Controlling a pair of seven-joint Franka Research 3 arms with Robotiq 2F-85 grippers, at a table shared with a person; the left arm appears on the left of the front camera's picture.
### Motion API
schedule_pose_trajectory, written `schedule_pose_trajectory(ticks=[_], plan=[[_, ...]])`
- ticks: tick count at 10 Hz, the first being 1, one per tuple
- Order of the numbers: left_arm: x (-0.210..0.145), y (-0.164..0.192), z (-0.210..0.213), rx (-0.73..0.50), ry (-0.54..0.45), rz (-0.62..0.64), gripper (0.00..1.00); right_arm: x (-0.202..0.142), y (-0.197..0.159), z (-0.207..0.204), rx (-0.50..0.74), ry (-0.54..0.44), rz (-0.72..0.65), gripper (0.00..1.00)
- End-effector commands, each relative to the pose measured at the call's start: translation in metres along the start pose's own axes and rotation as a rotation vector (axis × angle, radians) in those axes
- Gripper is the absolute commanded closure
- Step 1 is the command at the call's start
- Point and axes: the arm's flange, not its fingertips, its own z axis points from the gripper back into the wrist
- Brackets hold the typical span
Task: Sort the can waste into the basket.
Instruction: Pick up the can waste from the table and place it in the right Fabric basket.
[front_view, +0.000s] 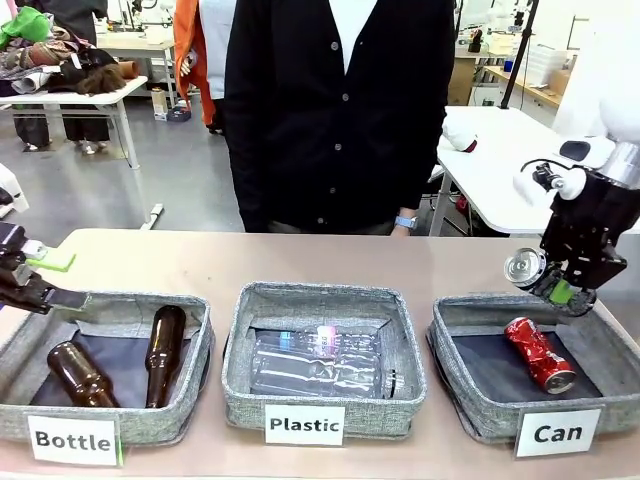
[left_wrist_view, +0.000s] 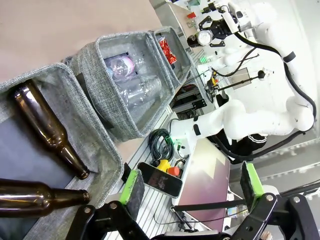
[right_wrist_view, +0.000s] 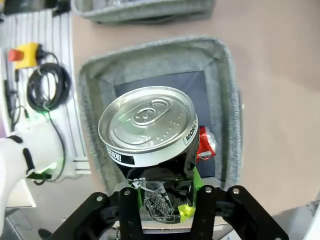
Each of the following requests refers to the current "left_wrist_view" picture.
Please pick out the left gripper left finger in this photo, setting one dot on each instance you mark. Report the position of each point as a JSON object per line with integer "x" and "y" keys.
{"x": 132, "y": 192}

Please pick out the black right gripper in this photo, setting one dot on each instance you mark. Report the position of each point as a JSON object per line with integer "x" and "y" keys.
{"x": 222, "y": 27}

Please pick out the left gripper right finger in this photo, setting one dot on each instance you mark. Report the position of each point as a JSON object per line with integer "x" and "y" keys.
{"x": 252, "y": 185}

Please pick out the black soda can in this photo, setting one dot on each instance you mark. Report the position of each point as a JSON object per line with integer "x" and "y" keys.
{"x": 203, "y": 38}

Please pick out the crushed red soda can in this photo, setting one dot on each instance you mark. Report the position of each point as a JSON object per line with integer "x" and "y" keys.
{"x": 168, "y": 51}

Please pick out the pink label plastic bottle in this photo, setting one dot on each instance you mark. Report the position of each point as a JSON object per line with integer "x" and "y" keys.
{"x": 125, "y": 65}

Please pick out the brown glass beer bottle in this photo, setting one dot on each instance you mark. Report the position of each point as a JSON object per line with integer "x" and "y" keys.
{"x": 47, "y": 125}
{"x": 27, "y": 198}

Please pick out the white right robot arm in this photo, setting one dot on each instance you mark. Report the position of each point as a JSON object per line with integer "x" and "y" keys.
{"x": 270, "y": 120}

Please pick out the grey fabric basket Can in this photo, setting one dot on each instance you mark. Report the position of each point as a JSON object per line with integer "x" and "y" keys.
{"x": 180, "y": 57}

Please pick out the grey fabric basket Bottle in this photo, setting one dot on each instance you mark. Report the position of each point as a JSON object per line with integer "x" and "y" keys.
{"x": 87, "y": 130}

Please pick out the grey fabric basket Plastic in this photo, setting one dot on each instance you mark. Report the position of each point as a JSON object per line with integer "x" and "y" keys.
{"x": 100, "y": 82}

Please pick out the black smartphone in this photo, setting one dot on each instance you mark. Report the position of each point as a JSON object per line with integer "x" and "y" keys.
{"x": 161, "y": 180}

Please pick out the person in black striped jacket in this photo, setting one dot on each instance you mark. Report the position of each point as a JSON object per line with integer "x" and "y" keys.
{"x": 250, "y": 145}

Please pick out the yellow red emergency stop button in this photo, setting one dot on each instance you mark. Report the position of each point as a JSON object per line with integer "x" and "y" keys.
{"x": 166, "y": 167}

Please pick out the flat monitor screen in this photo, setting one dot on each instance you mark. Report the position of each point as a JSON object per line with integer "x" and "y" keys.
{"x": 205, "y": 180}

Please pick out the clear crushed plastic bottle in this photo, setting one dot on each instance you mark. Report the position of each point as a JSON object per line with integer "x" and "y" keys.
{"x": 142, "y": 90}

